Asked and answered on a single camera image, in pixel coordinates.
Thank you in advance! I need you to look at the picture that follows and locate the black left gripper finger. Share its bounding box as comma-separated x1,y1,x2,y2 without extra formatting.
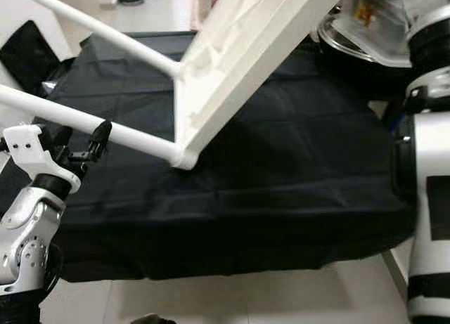
42,125,75,156
88,120,114,160

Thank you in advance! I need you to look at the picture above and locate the black robot left foot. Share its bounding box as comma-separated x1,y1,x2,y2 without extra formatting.
130,313,176,324

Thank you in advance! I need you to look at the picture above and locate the clear plastic storage box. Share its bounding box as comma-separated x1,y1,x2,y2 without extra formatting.
320,0,412,68

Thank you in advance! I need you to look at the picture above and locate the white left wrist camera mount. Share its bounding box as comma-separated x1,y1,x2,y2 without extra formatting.
4,124,82,195

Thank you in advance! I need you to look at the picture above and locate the black bag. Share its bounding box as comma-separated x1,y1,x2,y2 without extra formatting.
46,57,79,97

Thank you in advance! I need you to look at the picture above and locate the white plastic table top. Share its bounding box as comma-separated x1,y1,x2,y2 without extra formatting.
172,0,352,171

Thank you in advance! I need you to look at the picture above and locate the black tablecloth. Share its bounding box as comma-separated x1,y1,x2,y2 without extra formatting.
42,32,416,283

